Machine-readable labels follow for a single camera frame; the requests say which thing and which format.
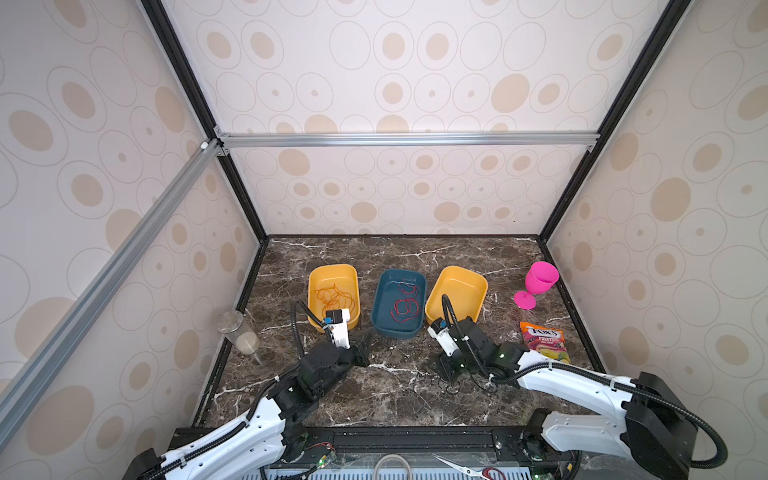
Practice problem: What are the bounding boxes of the black cable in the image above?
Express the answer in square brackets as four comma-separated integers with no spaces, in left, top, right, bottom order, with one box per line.
[419,365,499,396]

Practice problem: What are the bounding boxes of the orange cable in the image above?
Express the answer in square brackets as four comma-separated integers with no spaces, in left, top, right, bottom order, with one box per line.
[315,283,356,314]

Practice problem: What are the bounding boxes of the red cable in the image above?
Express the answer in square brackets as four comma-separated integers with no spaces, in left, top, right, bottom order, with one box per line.
[388,281,421,325]

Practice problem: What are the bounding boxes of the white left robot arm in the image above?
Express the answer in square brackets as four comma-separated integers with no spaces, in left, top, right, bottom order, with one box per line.
[123,328,376,479]

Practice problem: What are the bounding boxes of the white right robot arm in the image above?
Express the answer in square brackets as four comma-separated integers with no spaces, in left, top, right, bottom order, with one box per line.
[427,318,728,479]

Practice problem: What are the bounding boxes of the right yellow plastic bin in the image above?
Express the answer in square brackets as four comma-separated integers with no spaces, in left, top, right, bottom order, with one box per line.
[425,266,488,324]

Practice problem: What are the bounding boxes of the yellow plastic bin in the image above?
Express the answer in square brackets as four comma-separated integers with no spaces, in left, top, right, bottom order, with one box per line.
[425,266,488,324]
[307,264,361,330]

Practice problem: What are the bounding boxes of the left yellow plastic bin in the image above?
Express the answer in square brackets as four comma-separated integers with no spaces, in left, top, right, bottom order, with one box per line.
[307,264,361,330]

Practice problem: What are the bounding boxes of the orange candy bag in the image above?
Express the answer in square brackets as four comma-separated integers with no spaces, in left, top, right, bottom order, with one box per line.
[520,322,571,364]

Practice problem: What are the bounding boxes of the teal plastic bin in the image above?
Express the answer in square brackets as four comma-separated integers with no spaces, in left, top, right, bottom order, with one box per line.
[371,269,427,340]

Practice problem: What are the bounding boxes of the pink plastic goblet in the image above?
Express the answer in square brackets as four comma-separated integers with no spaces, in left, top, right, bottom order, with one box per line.
[513,261,560,310]

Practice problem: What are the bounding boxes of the clear jar with powder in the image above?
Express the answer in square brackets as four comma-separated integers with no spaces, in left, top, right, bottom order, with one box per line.
[215,310,260,355]

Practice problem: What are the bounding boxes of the horizontal aluminium bar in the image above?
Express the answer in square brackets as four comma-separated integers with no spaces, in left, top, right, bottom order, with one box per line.
[220,131,600,149]

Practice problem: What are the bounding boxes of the diagonal aluminium bar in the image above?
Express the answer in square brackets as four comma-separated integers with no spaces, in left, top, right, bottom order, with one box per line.
[1,138,223,448]

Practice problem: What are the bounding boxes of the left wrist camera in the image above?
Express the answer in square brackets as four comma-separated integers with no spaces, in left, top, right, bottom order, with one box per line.
[323,308,351,349]

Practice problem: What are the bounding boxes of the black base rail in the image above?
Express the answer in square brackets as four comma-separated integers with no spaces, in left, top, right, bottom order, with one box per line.
[295,426,582,468]

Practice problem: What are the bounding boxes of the white looped cable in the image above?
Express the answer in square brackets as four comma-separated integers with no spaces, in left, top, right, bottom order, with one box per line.
[373,453,414,480]

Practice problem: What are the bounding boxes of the scissors with red handle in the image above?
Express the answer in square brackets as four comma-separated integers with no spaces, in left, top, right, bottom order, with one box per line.
[435,456,507,480]

